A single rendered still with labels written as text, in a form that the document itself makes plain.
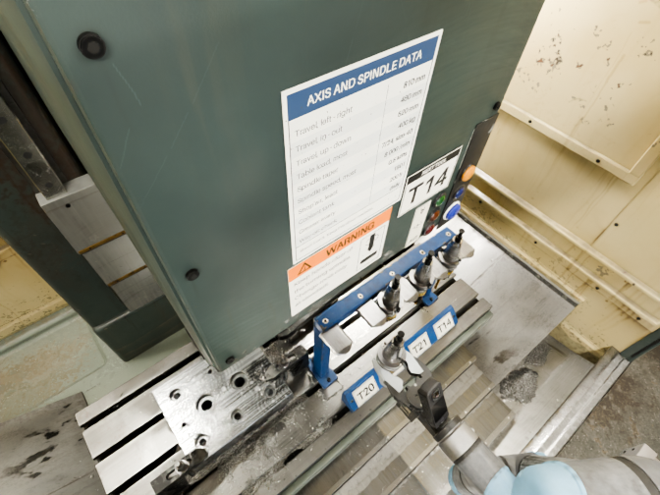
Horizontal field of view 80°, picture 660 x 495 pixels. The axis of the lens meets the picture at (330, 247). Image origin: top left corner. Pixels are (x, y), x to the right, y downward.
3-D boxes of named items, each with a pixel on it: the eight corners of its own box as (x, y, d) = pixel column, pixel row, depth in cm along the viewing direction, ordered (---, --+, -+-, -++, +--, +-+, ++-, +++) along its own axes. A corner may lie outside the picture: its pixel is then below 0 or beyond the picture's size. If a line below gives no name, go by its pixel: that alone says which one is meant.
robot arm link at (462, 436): (459, 458, 77) (485, 430, 80) (441, 438, 79) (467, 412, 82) (447, 465, 83) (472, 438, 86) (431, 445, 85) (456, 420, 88)
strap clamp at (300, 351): (308, 365, 119) (308, 346, 107) (272, 393, 113) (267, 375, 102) (302, 357, 120) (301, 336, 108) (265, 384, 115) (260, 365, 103)
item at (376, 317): (391, 319, 95) (391, 318, 94) (374, 332, 93) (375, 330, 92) (371, 299, 98) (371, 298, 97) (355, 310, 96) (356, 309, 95)
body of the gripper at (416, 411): (392, 402, 91) (430, 448, 86) (400, 391, 84) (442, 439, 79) (415, 381, 94) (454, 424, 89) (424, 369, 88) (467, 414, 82)
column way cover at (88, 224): (256, 246, 145) (234, 127, 104) (129, 317, 126) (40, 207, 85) (249, 238, 147) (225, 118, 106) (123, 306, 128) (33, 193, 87)
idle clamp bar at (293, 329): (343, 298, 133) (345, 288, 128) (283, 349, 122) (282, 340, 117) (333, 289, 135) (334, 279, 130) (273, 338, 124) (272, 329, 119)
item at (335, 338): (357, 346, 90) (357, 345, 90) (338, 359, 88) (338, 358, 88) (337, 324, 94) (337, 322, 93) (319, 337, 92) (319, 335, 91)
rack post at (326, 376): (338, 378, 117) (345, 335, 93) (324, 389, 115) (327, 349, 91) (317, 353, 121) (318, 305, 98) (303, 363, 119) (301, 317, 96)
